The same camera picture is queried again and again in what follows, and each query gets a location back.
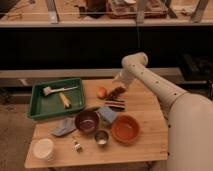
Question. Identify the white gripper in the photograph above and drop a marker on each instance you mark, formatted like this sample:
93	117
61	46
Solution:
124	77

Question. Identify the purple grape bunch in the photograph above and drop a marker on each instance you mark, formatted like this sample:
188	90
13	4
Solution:
114	94

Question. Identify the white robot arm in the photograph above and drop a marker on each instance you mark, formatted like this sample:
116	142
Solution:
190	136

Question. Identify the red bowl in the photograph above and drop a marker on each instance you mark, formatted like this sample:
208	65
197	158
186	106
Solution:
125	129

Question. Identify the purple bowl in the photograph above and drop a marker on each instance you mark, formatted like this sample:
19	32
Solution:
87	121

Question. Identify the orange fruit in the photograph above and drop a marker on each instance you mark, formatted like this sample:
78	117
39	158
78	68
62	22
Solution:
101	92

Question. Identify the blue sponge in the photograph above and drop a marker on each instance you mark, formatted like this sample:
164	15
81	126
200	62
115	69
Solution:
107	114

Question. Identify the small metal cup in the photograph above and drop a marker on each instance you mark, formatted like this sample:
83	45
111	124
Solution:
101	137

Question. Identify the yellow corn cob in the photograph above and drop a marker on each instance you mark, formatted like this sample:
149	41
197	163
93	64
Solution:
65	100

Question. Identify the grey cloth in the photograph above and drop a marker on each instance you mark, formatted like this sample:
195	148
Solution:
66	126

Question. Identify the green plastic tray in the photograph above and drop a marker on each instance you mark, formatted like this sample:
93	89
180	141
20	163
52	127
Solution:
45	107

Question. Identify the white dish brush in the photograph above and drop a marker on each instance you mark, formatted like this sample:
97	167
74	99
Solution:
48	90

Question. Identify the white round container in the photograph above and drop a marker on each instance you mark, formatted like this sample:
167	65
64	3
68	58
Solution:
43	149

